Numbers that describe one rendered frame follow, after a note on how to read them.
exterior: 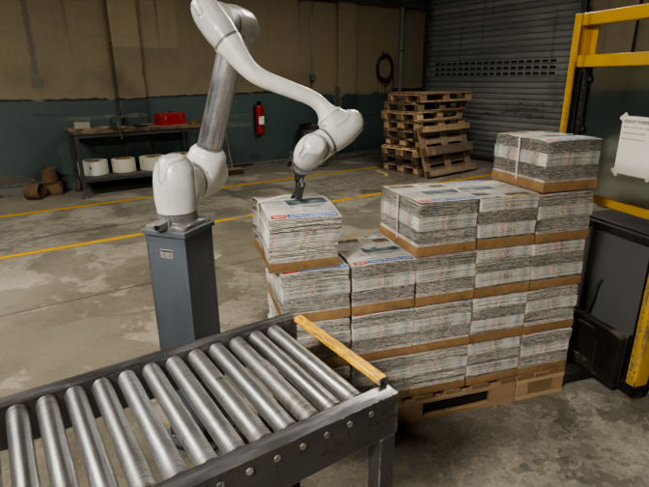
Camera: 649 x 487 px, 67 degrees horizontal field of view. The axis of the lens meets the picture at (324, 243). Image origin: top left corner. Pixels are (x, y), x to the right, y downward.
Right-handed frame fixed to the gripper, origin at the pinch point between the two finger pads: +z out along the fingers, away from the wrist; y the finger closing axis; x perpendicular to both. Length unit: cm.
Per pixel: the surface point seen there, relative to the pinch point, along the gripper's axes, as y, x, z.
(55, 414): 71, -78, -57
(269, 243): 27.2, -14.1, -10.3
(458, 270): 45, 68, 0
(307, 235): 25.4, 0.6, -11.1
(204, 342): 60, -42, -37
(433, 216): 23, 54, -12
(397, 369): 85, 42, 21
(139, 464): 82, -58, -78
